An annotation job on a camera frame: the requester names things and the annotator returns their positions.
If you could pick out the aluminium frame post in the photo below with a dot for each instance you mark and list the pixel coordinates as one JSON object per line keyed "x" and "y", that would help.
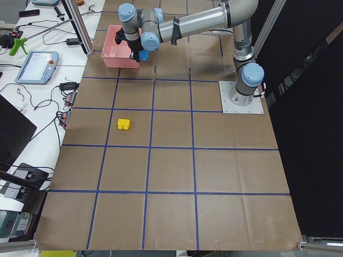
{"x": 78, "y": 25}

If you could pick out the black power adapter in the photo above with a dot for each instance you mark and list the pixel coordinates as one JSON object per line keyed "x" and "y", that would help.
{"x": 72, "y": 41}

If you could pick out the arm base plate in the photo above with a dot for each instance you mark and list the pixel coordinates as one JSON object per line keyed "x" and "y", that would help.
{"x": 233, "y": 102}

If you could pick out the pink plastic box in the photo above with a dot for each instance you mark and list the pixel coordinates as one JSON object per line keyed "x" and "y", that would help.
{"x": 117, "y": 55}

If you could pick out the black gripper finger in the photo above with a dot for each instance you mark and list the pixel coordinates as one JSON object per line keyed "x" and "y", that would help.
{"x": 135, "y": 55}

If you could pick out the left teach pendant tablet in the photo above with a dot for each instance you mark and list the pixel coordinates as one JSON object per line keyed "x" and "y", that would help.
{"x": 38, "y": 68}

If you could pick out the yellow toy block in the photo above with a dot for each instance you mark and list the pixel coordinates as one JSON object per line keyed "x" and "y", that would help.
{"x": 123, "y": 124}

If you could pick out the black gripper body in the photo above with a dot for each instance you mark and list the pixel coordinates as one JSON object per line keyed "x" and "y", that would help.
{"x": 135, "y": 50}

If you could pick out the black monitor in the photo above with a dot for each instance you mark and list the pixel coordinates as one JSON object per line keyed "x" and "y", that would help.
{"x": 16, "y": 132}

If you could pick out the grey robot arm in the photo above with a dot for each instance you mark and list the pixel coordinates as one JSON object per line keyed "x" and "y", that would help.
{"x": 144, "y": 29}

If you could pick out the green handled reach grabber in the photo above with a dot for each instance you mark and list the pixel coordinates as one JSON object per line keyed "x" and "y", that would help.
{"x": 20, "y": 43}

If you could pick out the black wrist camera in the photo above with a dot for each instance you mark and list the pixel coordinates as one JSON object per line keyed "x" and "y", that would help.
{"x": 120, "y": 36}

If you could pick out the black smartphone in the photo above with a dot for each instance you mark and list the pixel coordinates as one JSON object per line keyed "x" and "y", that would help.
{"x": 29, "y": 13}

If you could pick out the usb hub with cables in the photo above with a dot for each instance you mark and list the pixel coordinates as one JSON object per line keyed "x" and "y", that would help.
{"x": 64, "y": 115}

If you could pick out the blue toy block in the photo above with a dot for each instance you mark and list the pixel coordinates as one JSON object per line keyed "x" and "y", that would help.
{"x": 143, "y": 55}

